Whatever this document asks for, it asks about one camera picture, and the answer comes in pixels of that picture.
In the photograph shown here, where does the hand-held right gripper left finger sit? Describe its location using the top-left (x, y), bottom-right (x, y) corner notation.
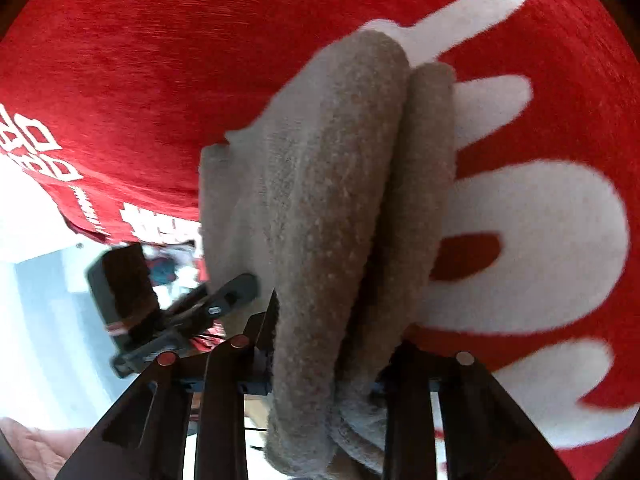
top-left (57, 289), bottom-right (280, 480)

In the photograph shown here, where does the person's left hand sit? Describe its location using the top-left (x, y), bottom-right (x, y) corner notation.
top-left (0, 416), bottom-right (83, 480)

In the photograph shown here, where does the red printed blanket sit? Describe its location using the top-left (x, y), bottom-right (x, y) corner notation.
top-left (0, 0), bottom-right (640, 480)

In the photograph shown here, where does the grey towel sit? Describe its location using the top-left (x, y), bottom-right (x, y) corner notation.
top-left (199, 29), bottom-right (458, 477)

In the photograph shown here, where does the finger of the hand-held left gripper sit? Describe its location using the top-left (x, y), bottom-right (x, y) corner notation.
top-left (162, 272), bottom-right (261, 336)

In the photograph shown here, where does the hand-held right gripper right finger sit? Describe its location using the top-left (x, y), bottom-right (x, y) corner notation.
top-left (377, 341), bottom-right (574, 480)

